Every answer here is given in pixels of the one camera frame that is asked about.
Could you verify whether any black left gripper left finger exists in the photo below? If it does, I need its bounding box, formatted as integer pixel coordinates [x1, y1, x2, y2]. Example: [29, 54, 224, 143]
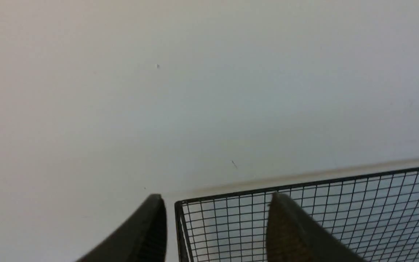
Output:
[78, 194, 168, 262]

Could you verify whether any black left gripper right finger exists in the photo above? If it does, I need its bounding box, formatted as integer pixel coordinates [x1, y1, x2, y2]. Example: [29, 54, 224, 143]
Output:
[266, 192, 364, 262]

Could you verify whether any black wire mesh shelf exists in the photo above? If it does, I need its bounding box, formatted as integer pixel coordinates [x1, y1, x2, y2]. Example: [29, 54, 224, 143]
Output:
[175, 167, 419, 262]

